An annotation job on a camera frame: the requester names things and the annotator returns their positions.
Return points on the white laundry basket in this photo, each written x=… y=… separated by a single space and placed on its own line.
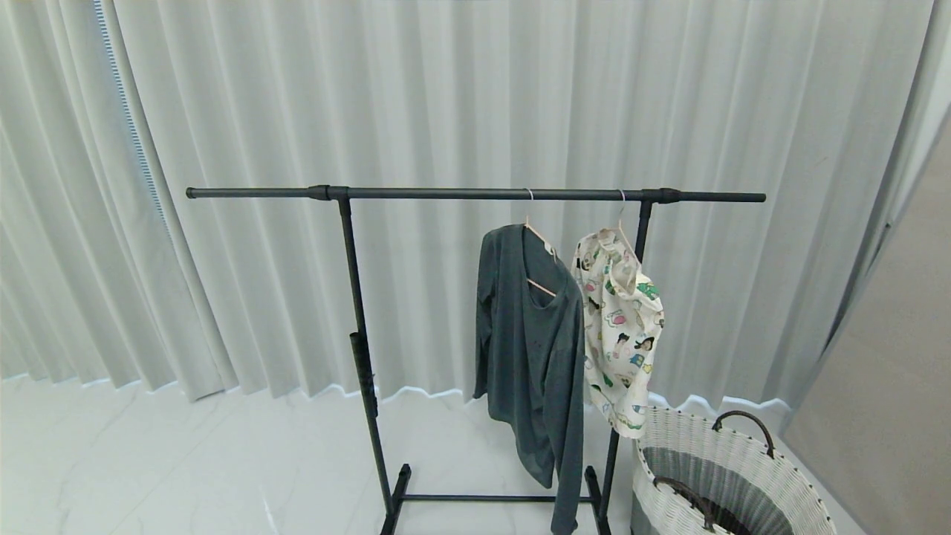
x=743 y=461

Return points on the black clothes rack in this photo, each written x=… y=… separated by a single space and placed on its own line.
x=446 y=194

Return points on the white curtain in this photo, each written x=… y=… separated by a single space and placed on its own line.
x=371 y=89

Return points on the dark grey long-sleeved shirt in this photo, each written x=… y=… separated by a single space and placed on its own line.
x=520 y=357

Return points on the cream printed garment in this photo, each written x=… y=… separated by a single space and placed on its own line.
x=620 y=334

